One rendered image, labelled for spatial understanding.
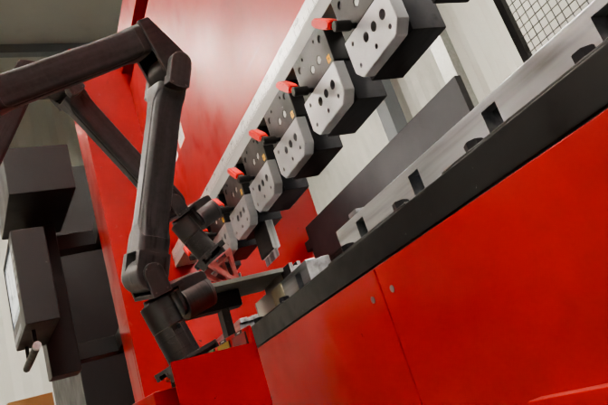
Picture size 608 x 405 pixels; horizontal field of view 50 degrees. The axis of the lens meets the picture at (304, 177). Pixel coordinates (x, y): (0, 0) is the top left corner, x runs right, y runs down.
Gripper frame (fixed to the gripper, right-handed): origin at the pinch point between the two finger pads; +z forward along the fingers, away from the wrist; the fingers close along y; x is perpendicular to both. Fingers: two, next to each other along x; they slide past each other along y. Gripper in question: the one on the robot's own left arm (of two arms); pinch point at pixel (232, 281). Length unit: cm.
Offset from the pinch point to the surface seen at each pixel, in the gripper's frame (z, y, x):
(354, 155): -35, 550, -470
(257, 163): -16.5, -18.6, -16.9
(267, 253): 0.6, -0.1, -12.0
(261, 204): -8.6, -14.5, -12.5
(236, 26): -44, -30, -31
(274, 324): 12.9, -28.0, 10.7
